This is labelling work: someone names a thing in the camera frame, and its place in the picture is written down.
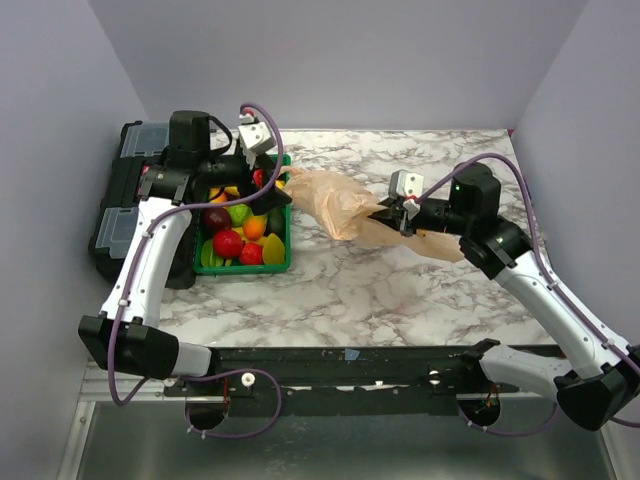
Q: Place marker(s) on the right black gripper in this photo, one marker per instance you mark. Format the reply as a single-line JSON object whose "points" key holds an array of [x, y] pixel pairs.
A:
{"points": [[391, 217]]}

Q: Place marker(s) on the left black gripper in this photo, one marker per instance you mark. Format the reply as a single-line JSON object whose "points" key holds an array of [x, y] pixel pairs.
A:
{"points": [[272, 199]]}

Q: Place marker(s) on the orange green fake mango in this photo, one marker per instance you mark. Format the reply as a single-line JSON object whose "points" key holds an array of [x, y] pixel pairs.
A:
{"points": [[254, 227]]}

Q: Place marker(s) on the orange plastic bag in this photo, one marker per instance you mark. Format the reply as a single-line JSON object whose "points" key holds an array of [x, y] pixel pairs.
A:
{"points": [[342, 207]]}

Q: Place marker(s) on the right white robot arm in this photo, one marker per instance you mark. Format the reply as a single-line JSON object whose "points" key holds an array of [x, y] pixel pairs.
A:
{"points": [[598, 373]]}

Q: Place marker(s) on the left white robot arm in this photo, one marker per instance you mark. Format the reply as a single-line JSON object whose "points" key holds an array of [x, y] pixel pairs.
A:
{"points": [[124, 337]]}

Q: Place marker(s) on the red fake pomegranate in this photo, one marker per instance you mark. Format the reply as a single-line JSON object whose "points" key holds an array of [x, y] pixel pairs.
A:
{"points": [[258, 177]]}

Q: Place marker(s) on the yellow fake banana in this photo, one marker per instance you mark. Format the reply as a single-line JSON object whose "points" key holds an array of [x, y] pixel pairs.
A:
{"points": [[223, 194]]}

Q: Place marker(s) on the dark green fake avocado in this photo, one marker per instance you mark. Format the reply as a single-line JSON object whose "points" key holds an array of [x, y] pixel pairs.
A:
{"points": [[276, 223]]}

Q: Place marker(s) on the light green fake fruit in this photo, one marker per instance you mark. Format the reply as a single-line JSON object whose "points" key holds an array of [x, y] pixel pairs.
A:
{"points": [[238, 214]]}

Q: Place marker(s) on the dark red fake apple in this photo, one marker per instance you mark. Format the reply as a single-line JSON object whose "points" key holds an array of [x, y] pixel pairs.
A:
{"points": [[216, 219]]}

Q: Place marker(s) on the yellow fake starfruit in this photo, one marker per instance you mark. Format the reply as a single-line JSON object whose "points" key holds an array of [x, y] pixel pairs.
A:
{"points": [[273, 250]]}

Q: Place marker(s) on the red fake strawberry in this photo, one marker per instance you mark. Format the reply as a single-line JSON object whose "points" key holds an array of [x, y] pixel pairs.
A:
{"points": [[251, 254]]}

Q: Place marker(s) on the green fake starfruit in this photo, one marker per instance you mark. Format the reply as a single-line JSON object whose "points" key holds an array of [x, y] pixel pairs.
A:
{"points": [[208, 257]]}

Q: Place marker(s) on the green plastic basket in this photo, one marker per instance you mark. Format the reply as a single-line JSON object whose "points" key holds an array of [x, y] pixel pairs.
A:
{"points": [[233, 266]]}

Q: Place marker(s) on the black tool box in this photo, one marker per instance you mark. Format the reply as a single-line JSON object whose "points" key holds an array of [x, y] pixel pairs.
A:
{"points": [[141, 145]]}

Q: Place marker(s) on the blue tape piece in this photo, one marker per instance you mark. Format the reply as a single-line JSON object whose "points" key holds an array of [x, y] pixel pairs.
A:
{"points": [[351, 354]]}

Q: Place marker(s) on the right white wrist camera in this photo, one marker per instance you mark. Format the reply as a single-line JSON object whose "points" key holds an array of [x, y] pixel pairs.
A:
{"points": [[405, 184]]}

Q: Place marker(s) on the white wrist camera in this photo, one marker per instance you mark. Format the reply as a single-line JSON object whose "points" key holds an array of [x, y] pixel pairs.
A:
{"points": [[405, 184], [255, 139]]}

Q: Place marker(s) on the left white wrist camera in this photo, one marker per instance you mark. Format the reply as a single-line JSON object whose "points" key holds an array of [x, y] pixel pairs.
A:
{"points": [[255, 139]]}

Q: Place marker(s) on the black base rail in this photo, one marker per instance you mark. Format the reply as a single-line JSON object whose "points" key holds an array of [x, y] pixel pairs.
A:
{"points": [[324, 366]]}

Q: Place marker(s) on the aluminium frame rail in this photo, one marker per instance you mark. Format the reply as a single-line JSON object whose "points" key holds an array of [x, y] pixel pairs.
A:
{"points": [[96, 387]]}

